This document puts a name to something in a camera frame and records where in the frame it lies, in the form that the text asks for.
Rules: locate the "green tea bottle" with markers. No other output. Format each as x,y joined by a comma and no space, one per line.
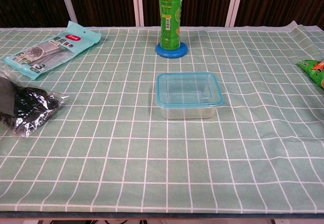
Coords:
170,19

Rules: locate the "green snack bag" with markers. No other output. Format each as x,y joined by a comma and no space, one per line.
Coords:
314,73

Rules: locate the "dark folding partition screen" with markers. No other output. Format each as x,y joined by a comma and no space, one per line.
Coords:
101,1

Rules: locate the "black item in clear bag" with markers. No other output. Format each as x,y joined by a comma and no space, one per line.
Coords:
27,107

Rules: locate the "clear plastic container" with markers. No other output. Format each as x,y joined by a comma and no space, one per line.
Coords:
187,112

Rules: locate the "blue container lid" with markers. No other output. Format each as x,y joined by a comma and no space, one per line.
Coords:
189,78

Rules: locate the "green checked tablecloth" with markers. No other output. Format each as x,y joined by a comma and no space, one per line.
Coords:
152,171

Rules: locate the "light blue cloth package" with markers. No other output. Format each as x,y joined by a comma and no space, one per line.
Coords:
58,47

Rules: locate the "blue round coaster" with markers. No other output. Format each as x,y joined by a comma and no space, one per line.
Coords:
162,52

